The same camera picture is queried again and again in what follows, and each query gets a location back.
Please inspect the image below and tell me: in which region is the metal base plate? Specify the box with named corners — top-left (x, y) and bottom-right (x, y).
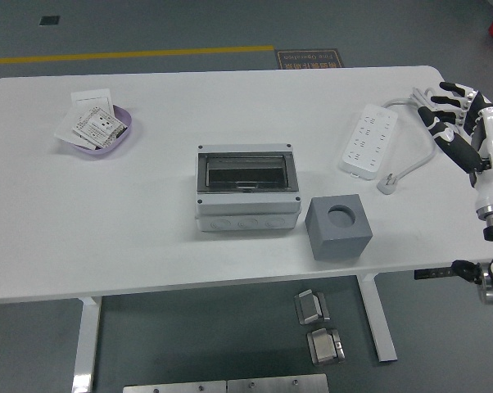
top-left (122, 380), bottom-right (228, 393)
top-left (226, 373), bottom-right (329, 393)

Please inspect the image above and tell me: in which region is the grey junction box clear lid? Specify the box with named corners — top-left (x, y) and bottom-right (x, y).
top-left (194, 142), bottom-right (304, 233)

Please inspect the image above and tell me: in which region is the white table leg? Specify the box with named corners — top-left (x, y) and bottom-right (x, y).
top-left (71, 296), bottom-right (103, 393)
top-left (355, 273), bottom-right (398, 364)

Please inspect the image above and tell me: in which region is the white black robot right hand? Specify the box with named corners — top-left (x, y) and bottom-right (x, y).
top-left (417, 81), bottom-right (493, 210)

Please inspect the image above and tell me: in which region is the grey power strip cable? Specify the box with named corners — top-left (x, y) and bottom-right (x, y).
top-left (376, 86), bottom-right (463, 196)

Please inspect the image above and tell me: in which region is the purple plastic tray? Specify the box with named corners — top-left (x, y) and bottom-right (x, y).
top-left (60, 104), bottom-right (133, 157)

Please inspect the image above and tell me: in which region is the grey cube with round hole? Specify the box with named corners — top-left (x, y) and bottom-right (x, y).
top-left (305, 193), bottom-right (373, 262)

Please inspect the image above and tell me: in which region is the brown floor sign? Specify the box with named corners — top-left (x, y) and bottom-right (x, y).
top-left (274, 48), bottom-right (344, 70)

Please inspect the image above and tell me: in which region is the printed white socket panel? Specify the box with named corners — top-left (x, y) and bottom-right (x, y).
top-left (72, 106), bottom-right (129, 149)

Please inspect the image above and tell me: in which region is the plain white panel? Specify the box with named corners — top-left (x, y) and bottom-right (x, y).
top-left (53, 108), bottom-right (98, 151)

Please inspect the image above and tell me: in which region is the white power strip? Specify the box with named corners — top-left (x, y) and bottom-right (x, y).
top-left (338, 102), bottom-right (398, 181)

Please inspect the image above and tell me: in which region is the small metal block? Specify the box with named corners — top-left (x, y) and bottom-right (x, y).
top-left (306, 327), bottom-right (346, 367)
top-left (294, 288), bottom-right (332, 327)

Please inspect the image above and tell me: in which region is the white wall switch plate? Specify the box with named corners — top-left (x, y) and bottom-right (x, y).
top-left (70, 88), bottom-right (115, 115)

